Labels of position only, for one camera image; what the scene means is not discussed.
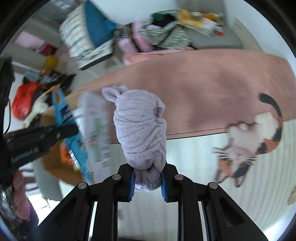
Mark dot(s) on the lilac towel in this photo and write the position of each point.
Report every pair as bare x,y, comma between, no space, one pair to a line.
141,131

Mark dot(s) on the pink suitcase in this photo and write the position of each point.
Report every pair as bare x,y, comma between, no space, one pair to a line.
130,41

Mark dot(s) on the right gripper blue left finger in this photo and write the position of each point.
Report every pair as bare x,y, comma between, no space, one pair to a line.
89,212

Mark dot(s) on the white frame chair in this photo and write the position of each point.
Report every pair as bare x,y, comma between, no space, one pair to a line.
98,55

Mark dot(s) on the open cardboard box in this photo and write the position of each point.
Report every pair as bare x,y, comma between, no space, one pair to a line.
89,149

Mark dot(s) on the calico cat shaped mat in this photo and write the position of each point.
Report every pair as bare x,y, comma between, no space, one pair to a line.
247,141

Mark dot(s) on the grey cushioned chair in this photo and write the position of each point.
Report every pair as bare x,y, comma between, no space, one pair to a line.
228,39

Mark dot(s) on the red orange plastic bag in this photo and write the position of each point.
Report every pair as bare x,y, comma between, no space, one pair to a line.
22,103

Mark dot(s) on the black white patterned bag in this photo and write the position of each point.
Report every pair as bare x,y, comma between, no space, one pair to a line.
162,30

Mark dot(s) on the blue snack packet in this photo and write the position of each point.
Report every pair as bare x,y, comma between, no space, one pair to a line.
70,133

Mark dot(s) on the yellow snack bags on box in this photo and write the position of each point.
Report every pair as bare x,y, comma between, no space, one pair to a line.
206,24

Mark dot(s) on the operator hand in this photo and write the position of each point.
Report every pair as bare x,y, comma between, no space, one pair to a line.
21,202

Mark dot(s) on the grey round chair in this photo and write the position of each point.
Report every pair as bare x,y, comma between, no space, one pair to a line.
48,185

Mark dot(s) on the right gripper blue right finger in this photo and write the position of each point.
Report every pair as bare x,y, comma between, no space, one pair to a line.
206,212

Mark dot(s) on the white goose plush toy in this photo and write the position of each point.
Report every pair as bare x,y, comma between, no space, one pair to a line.
39,107

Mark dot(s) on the orange snack packet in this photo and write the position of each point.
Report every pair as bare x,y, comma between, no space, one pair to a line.
64,156

